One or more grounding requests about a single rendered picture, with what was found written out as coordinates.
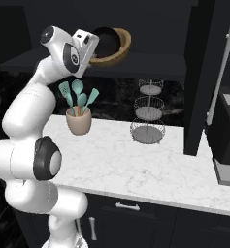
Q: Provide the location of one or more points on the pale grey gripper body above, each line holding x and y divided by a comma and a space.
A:
88, 55

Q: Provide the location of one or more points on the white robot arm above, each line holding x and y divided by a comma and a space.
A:
26, 113

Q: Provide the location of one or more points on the large wooden bowl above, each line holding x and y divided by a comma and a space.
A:
124, 45

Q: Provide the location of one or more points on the black open cabinet door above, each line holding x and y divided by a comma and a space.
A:
197, 80

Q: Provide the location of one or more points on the teal round spoon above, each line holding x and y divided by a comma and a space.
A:
77, 86

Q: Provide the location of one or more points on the teal flat spatula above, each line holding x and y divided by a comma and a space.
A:
92, 94

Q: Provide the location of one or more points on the teal slotted spatula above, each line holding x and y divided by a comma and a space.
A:
65, 88

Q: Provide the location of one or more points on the small teal spoon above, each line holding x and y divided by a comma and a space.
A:
82, 99

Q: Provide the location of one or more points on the beige utensil pot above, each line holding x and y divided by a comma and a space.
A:
78, 124

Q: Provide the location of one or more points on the black appliance with grey base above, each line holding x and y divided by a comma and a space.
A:
224, 129

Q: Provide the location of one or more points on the black drawer front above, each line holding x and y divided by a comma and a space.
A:
152, 211

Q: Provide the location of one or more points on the black base cupboard door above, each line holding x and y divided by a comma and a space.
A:
126, 235

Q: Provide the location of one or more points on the black wall cabinet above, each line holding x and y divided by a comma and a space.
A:
145, 66

